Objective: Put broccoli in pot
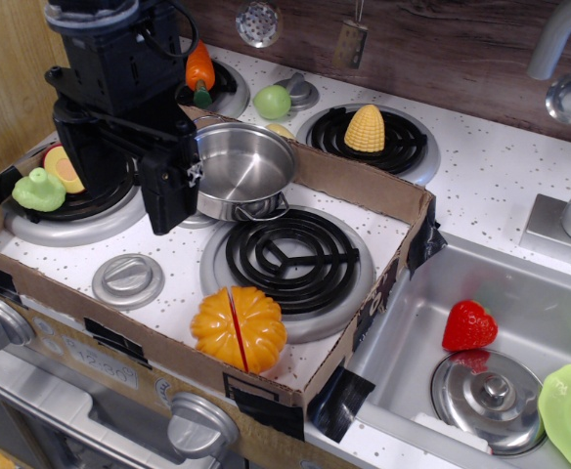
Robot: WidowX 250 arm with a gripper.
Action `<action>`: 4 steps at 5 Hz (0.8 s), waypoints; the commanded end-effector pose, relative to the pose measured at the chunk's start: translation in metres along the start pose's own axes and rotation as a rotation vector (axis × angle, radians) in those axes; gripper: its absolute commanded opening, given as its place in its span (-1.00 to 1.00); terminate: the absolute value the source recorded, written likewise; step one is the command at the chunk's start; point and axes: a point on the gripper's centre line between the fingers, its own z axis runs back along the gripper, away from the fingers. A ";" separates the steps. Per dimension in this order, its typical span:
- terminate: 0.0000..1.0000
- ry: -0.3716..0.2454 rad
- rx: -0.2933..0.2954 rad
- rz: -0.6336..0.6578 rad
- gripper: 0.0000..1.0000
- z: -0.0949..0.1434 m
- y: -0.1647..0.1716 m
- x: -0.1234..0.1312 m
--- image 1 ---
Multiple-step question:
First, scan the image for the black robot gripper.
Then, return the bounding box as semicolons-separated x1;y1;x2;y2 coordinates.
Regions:
44;1;202;235

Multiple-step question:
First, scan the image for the light green toy broccoli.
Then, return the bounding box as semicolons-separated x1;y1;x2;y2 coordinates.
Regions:
12;167;66;212

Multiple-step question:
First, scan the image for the stainless steel pot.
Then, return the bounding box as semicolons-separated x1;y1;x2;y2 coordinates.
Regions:
196;122;297;222

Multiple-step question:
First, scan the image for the steel pot lid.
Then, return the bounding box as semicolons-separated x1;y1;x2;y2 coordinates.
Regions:
430;349;546;456

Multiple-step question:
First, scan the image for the front left black burner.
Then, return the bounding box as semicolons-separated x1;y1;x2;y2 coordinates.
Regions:
4;163;146;247

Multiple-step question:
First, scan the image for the black burner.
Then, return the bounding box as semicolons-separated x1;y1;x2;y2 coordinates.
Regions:
296;104;441;186
4;163;146;247
201;60;250;118
199;206;375;344

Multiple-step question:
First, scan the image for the grey stove knob middle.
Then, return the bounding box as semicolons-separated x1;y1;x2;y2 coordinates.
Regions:
178;212;217;230

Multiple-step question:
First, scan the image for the grey stove knob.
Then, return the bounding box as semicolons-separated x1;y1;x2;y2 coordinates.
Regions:
178;212;217;230
277;72;320;111
92;253;165;311

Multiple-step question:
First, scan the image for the red yellow halved toy fruit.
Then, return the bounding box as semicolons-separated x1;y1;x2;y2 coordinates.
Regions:
42;145;85;194

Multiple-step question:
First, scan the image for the orange toy carrot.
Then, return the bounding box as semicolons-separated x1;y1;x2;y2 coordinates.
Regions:
186;40;215;108

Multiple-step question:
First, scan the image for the grey stove knob front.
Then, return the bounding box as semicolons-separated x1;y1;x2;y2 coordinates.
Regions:
92;253;165;311

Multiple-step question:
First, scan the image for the back left black burner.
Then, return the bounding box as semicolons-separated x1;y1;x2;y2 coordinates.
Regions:
201;60;250;118

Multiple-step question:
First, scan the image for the yellow toy potato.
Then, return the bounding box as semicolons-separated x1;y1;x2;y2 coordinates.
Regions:
265;123;296;140

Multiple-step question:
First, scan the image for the green toy apple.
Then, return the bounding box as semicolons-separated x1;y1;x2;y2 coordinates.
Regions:
253;84;291;120

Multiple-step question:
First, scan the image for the grey stove knob back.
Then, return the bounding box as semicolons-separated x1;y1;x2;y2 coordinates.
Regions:
277;72;320;111

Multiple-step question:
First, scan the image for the orange toy pumpkin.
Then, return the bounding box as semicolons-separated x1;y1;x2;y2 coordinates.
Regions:
191;286;287;374

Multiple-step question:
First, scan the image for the hanging perforated steel skimmer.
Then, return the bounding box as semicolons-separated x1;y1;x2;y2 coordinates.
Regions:
236;1;283;49

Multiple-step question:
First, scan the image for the front right black burner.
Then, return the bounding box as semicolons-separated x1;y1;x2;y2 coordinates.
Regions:
199;206;375;344

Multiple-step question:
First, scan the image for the brown cardboard fence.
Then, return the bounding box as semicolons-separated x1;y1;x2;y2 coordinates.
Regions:
0;133;437;464

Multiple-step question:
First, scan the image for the yellow toy corn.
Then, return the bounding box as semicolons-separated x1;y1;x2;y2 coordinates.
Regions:
344;105;385;153

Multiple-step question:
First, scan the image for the hanging small metal grater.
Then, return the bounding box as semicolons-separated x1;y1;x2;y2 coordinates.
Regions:
331;0;369;69

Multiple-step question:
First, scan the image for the back right black burner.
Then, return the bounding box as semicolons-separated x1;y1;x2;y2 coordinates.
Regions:
296;104;441;186

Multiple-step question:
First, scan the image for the grey oven knob right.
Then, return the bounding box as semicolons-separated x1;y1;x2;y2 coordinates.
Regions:
167;392;240;459

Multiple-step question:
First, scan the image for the steel sink basin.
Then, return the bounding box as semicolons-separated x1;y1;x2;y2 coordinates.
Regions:
346;238;571;469

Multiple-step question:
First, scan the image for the red toy strawberry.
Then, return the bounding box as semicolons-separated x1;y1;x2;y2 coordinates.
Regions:
442;300;499;352

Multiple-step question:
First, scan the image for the grey sink faucet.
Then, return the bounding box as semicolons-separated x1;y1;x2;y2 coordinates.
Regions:
527;0;571;81

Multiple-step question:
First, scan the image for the light green plate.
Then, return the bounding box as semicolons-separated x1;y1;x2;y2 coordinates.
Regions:
538;364;571;464

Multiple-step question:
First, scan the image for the grey oven door handle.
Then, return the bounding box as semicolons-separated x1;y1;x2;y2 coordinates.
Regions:
0;349;189;469

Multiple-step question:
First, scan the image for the grey faucet handle base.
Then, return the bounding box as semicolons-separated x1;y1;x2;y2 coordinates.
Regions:
520;193;571;264

